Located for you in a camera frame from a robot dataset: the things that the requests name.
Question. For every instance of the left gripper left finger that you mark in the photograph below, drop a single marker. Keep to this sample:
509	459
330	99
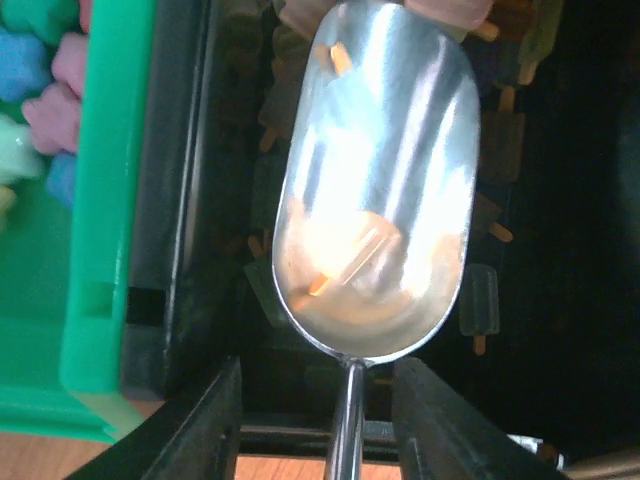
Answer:
195	435

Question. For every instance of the black popsicle candy bin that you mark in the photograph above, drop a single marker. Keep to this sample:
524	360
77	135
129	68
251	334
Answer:
564	366

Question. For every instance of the green candy bin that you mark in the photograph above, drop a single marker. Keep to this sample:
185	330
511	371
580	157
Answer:
64	269

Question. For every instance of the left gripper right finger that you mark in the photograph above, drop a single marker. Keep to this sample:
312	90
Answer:
441	436

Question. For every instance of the metal scoop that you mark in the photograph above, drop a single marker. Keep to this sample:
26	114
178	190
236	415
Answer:
374	215

